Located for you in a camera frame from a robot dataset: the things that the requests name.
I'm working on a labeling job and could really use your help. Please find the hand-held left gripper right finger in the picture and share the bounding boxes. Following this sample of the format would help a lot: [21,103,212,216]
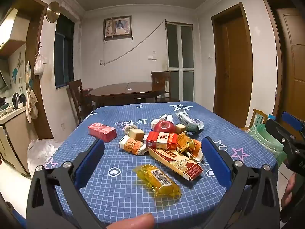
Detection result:
[200,136,280,229]

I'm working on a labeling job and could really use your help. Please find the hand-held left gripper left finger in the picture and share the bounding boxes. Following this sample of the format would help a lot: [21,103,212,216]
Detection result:
[26,138,105,229]

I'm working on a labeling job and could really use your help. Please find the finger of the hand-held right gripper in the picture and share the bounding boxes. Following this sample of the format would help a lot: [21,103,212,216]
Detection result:
[282,112,305,134]
[265,119,297,153]

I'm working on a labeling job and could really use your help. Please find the green plastic bin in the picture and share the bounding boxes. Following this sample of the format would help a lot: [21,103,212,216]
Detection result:
[249,123,287,170]

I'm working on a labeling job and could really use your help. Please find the orange foil wrapper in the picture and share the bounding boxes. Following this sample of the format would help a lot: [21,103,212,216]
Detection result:
[176,132,204,164]

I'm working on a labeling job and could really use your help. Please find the long cream and red carton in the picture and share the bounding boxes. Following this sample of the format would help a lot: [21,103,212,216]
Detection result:
[148,147,204,181]

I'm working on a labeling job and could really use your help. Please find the orange and white paper carton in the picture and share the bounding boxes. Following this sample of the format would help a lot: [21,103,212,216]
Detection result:
[119,135,147,156]

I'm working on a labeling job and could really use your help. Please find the white printed plastic bag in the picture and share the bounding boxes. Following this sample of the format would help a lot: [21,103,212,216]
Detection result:
[175,111,204,133]

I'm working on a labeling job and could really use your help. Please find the beige twine ball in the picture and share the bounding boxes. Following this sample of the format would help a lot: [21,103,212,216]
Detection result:
[123,125,139,136]

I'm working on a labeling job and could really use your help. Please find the red cigarette pack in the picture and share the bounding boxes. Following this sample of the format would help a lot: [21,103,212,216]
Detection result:
[146,132,178,150]

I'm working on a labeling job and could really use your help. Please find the yellow wrapper with barcode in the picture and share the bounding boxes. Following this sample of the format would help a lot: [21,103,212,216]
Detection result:
[133,164,181,198]

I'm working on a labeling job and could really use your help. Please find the person's right hand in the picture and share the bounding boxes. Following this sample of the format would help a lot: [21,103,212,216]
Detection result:
[281,174,296,208]

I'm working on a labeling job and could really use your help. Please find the person's left hand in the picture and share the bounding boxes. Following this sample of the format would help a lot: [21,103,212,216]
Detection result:
[105,213,155,229]

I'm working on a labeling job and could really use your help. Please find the small wooden chair green panel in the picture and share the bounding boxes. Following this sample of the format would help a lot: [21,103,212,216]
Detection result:
[241,108,268,131]

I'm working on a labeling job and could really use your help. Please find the pink rectangular box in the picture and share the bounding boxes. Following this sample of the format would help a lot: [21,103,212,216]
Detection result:
[88,122,118,143]

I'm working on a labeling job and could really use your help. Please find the blue checked star tablecloth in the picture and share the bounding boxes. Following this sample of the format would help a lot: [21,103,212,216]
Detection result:
[14,101,279,229]

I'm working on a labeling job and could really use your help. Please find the large white plastic bag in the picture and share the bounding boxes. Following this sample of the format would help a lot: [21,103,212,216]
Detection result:
[27,139,63,178]

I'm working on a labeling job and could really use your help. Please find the brown panelled wooden door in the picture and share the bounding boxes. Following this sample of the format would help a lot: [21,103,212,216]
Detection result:
[261,0,305,134]

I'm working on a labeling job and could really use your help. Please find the red apple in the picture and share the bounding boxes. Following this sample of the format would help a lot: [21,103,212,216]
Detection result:
[154,120,177,134]

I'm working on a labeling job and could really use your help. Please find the dark wooden dining chair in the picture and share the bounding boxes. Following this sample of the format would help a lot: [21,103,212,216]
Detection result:
[151,71,180,103]
[68,80,94,124]

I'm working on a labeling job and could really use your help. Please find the crumpled clear plastic wrap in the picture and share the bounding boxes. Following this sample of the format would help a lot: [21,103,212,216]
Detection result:
[150,116,165,129]

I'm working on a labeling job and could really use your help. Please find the dark wooden dining table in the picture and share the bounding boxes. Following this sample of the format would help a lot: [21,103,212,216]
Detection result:
[89,81,165,108]

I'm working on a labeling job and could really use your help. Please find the beige kitchen counter cabinet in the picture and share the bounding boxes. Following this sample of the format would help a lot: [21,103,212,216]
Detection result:
[0,105,31,177]

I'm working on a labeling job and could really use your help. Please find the hanging beige bags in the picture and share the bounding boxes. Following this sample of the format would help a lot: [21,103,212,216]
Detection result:
[25,62,39,123]

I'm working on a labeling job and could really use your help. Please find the steel electric kettle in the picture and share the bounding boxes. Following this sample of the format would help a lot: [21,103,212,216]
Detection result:
[12,93,21,109]

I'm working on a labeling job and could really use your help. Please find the hanging white plastic bag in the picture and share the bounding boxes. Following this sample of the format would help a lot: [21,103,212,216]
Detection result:
[33,42,46,75]

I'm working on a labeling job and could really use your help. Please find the dark window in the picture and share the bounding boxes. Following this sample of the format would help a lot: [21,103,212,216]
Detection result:
[54,13,75,89]

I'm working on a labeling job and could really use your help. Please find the frosted glass double door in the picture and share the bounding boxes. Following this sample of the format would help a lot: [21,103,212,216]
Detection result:
[165,21,194,102]

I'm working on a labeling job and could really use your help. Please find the wooden doorway frame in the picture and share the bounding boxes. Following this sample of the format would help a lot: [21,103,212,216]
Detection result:
[21,0,54,140]

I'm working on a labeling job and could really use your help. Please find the grey wall cable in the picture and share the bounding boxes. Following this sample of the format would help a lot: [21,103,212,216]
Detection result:
[100,19,167,65]

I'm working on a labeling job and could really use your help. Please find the framed wall picture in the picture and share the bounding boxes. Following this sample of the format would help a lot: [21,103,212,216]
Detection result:
[103,16,132,41]

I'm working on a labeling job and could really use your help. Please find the beige wall cabinet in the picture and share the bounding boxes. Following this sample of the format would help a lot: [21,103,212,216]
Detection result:
[0,7,31,58]

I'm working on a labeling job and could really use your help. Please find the gold wall clock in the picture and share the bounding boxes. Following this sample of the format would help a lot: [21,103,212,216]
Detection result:
[45,1,60,23]

